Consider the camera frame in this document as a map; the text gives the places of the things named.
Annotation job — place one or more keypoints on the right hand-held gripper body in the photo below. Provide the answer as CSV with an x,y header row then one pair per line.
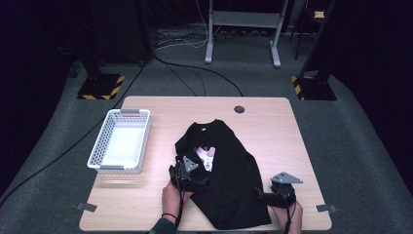
x,y
284,193

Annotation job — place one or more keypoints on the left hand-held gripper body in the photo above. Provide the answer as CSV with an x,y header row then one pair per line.
x,y
181,177

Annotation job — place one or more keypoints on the black printed long-sleeve shirt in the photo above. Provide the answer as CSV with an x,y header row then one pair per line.
x,y
233,182

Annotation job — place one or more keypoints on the person's right hand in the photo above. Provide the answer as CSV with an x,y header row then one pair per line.
x,y
292,217

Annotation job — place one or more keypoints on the person's left hand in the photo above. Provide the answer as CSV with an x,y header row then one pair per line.
x,y
172,201

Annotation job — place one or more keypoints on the black wristband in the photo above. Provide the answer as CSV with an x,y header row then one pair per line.
x,y
168,215

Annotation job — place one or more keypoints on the grey tape strip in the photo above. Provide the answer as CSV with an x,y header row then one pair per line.
x,y
86,207
326,208

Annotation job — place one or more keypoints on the white perforated plastic basket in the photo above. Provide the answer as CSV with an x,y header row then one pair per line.
x,y
123,143

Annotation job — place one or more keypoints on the round dark table grommet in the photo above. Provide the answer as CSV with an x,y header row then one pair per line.
x,y
239,109

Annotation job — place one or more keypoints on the black stand with striped base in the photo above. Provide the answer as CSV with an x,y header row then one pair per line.
x,y
101,86
316,88

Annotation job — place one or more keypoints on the black cabinet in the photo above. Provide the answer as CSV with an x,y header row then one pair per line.
x,y
120,29

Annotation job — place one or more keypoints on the black tripod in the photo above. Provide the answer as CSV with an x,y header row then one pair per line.
x,y
300,29

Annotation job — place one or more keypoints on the grey metal desk frame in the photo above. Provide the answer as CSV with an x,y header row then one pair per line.
x,y
243,19

